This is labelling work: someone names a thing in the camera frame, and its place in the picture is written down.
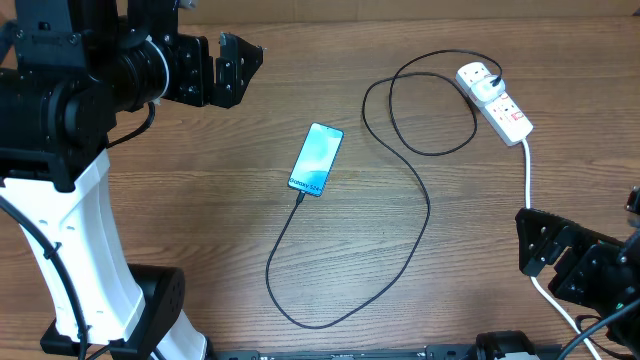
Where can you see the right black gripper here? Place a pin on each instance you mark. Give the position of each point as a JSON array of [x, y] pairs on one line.
[[591, 258]]

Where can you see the white charger adapter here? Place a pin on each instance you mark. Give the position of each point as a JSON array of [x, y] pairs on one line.
[[488, 89]]

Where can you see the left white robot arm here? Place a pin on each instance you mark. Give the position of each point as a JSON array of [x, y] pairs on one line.
[[79, 64]]

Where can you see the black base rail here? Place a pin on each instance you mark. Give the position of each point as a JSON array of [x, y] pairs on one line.
[[430, 352]]

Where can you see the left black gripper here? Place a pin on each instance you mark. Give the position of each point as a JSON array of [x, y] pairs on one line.
[[234, 80]]

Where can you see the white power strip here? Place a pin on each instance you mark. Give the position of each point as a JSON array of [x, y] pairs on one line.
[[503, 114]]

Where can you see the blue Galaxy smartphone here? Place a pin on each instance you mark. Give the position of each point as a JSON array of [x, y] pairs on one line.
[[316, 158]]

